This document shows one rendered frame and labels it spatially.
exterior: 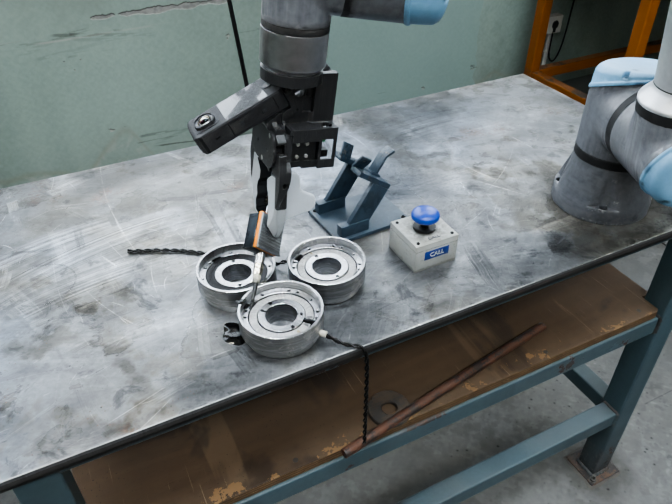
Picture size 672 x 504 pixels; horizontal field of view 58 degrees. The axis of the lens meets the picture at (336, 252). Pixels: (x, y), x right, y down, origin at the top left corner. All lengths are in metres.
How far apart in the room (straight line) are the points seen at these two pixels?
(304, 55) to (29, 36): 1.68
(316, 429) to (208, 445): 0.17
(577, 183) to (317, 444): 0.57
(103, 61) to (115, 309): 1.56
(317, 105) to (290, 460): 0.52
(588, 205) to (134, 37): 1.71
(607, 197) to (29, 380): 0.84
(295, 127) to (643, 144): 0.44
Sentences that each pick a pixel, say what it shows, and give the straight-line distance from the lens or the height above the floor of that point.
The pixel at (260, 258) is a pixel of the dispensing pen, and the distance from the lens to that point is 0.78.
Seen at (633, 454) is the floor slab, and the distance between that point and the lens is 1.78.
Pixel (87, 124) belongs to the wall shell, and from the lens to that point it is 2.40.
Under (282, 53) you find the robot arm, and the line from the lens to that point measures 0.68.
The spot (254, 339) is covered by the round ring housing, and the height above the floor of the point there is 0.83.
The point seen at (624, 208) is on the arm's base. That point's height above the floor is 0.83.
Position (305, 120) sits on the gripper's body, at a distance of 0.73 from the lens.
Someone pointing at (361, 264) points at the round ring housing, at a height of 0.83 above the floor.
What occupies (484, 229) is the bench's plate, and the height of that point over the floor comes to 0.80.
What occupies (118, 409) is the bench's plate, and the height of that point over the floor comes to 0.80.
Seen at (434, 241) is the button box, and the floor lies 0.85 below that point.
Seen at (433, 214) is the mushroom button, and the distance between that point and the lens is 0.85.
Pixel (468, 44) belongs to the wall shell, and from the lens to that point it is 2.96.
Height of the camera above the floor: 1.35
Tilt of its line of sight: 38 degrees down
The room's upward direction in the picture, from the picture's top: straight up
